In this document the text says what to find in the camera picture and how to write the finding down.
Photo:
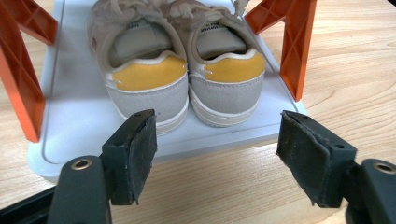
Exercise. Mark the white shoe rack orange posts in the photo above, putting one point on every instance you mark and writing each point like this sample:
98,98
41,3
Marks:
77,121

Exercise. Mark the white sneaker yellow heel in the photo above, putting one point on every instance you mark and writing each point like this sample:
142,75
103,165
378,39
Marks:
227,93
149,93

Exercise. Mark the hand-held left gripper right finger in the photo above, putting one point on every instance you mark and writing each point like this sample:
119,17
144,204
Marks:
314,161

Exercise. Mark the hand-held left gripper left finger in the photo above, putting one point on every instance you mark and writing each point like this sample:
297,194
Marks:
130,161

